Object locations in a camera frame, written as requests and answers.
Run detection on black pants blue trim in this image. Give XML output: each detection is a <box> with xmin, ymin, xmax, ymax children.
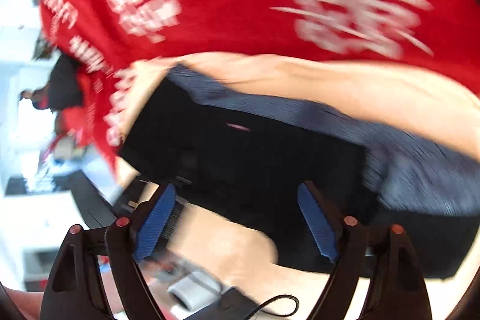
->
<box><xmin>119</xmin><ymin>66</ymin><xmax>479</xmax><ymax>279</ymax></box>

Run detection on red sofa cover white characters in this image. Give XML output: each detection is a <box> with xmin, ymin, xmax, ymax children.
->
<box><xmin>41</xmin><ymin>0</ymin><xmax>479</xmax><ymax>162</ymax></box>

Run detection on peach seat cushion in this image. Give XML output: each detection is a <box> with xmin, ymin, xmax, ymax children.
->
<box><xmin>112</xmin><ymin>51</ymin><xmax>480</xmax><ymax>320</ymax></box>

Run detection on black cable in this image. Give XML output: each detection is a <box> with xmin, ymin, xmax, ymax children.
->
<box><xmin>243</xmin><ymin>294</ymin><xmax>300</xmax><ymax>320</ymax></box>

